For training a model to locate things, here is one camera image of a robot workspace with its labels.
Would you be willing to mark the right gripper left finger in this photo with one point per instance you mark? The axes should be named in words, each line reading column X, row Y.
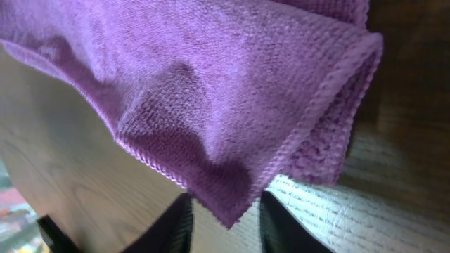
column 171, row 232

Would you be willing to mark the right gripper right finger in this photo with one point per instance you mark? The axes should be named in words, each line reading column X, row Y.
column 281, row 232

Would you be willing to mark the purple cloth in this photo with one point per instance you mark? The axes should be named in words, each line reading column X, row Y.
column 218, row 96

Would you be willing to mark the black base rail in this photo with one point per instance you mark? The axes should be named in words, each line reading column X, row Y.
column 55, row 239

